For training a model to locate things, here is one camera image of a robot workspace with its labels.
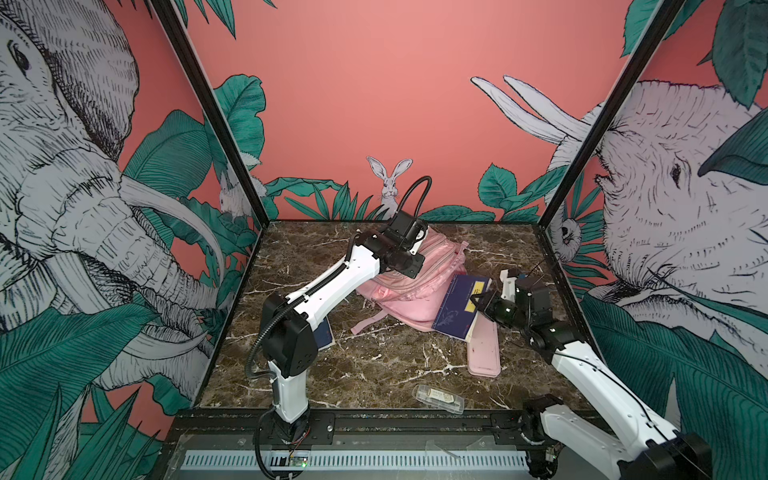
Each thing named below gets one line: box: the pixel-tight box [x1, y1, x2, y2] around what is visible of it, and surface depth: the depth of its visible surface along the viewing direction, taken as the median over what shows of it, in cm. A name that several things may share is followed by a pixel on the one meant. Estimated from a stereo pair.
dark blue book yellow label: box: [432, 274, 493, 343], surface depth 84 cm
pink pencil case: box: [467, 314, 501, 378], surface depth 86 cm
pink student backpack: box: [350, 227, 469, 334], surface depth 88 cm
